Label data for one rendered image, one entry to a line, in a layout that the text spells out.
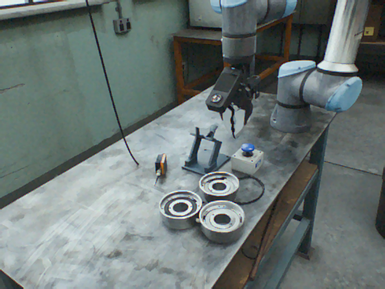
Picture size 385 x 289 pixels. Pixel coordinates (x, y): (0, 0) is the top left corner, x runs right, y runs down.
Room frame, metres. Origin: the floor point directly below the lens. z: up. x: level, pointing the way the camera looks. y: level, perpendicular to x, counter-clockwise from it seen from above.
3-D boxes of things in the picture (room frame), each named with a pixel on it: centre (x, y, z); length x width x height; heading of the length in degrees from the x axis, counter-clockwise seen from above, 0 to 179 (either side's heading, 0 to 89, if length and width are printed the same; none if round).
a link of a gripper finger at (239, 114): (0.75, -0.13, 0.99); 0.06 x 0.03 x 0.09; 145
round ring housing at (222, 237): (0.58, -0.06, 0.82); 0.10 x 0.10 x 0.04
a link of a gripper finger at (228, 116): (0.77, -0.11, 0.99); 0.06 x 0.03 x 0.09; 145
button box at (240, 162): (0.84, -0.16, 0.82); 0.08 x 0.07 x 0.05; 144
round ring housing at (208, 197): (0.71, -0.06, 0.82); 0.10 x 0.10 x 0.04
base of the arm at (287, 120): (1.10, -0.37, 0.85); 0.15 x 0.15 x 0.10
